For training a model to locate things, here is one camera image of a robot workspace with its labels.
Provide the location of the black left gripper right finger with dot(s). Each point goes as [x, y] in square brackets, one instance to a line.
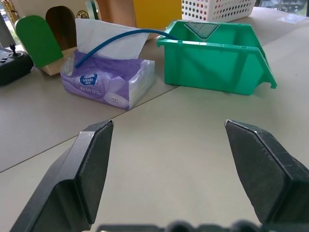
[268, 174]

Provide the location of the brown wooden board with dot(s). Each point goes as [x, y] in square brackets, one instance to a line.
[116, 10]

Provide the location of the yellow box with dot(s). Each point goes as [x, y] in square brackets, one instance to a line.
[157, 12]

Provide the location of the wooden toy with green door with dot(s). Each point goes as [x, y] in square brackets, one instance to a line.
[46, 43]

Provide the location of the green and white round disc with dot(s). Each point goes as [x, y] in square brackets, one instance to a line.
[93, 9]

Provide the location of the black joystick remote controller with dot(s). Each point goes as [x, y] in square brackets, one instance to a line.
[12, 65]

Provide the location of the white perforated plastic basket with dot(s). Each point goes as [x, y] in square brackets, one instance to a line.
[217, 9]

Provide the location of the green plastic storage bin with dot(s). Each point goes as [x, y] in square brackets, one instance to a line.
[212, 60]

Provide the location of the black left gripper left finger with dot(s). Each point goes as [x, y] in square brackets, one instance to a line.
[72, 178]

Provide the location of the purple Vinda tissue pack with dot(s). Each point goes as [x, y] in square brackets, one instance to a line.
[106, 72]

